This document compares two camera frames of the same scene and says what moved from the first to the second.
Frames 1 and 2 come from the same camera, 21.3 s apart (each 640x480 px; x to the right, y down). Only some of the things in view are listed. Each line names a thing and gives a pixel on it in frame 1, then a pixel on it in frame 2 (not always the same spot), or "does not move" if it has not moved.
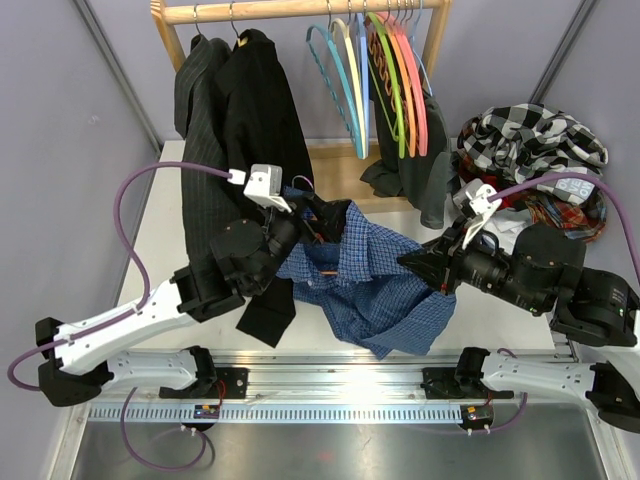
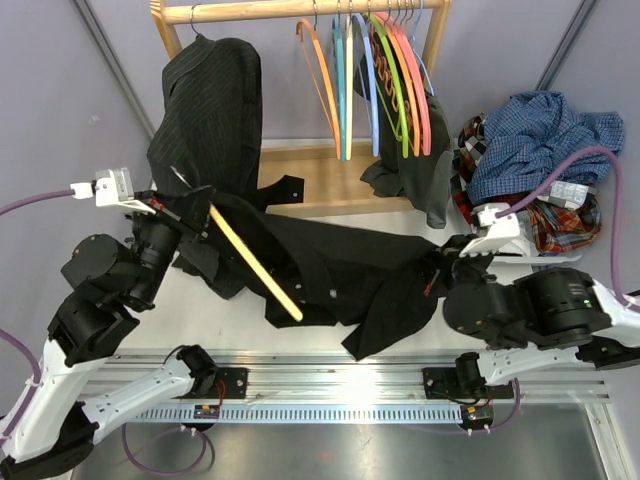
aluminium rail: (332, 377) does not move
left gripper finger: (330, 215) → (196, 208)
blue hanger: (364, 52) → (364, 27)
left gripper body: (312, 223) → (157, 202)
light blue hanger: (411, 38) does not move
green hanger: (396, 81) does not move
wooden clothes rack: (340, 184) does not move
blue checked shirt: (363, 285) → (530, 135)
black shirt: (264, 132) → (335, 274)
